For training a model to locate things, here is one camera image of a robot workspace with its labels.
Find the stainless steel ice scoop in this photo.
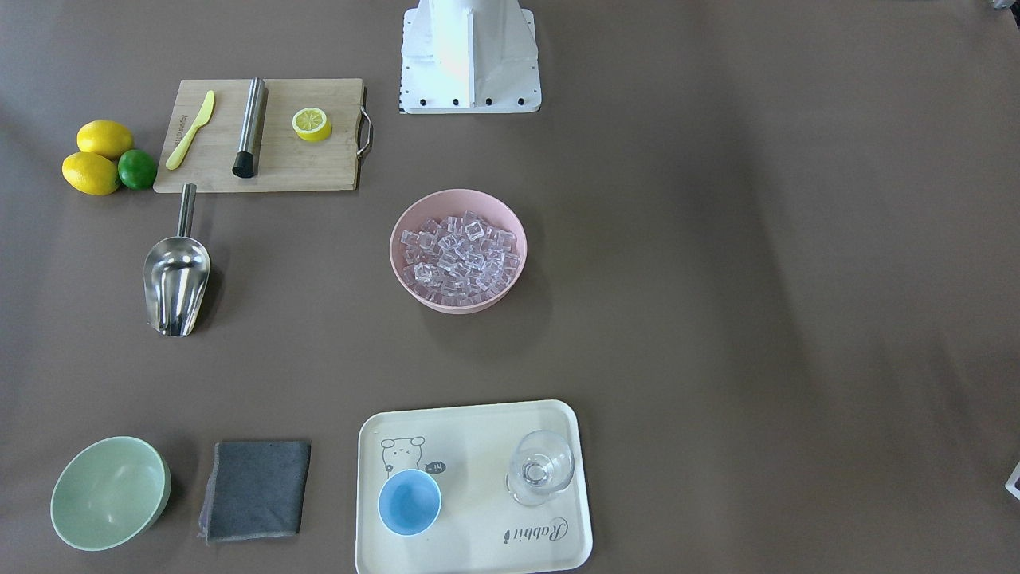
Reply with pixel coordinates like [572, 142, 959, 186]
[143, 182, 211, 337]

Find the pile of clear ice cubes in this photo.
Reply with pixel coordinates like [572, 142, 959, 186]
[394, 210, 525, 308]

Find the blue cup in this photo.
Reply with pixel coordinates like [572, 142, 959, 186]
[378, 469, 443, 537]

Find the pink bowl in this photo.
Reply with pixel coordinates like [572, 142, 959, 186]
[390, 189, 528, 315]

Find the cream serving tray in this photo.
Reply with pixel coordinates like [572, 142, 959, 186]
[355, 399, 594, 573]

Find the clear wine glass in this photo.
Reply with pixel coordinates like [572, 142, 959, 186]
[505, 430, 575, 506]

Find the bamboo cutting board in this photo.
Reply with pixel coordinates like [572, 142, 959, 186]
[154, 77, 369, 194]

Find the half lemon slice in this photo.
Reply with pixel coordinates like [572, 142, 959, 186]
[292, 108, 332, 142]

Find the steel muddler black tip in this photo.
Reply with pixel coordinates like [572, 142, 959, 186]
[232, 77, 269, 179]

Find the grey folded cloth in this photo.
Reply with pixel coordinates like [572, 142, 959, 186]
[199, 440, 311, 544]

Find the yellow plastic knife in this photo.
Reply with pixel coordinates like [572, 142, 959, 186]
[165, 90, 215, 171]

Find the green lime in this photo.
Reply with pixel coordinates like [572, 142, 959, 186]
[117, 149, 158, 190]

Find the upper yellow lemon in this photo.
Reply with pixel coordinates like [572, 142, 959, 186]
[77, 120, 134, 161]

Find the yellow lemon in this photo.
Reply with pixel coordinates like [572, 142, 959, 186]
[77, 120, 134, 161]
[61, 151, 121, 196]

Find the lower yellow lemon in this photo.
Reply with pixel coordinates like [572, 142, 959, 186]
[61, 151, 121, 196]

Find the green bowl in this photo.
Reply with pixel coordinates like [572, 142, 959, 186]
[50, 436, 171, 552]

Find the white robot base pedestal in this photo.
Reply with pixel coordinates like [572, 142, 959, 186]
[398, 1, 543, 114]

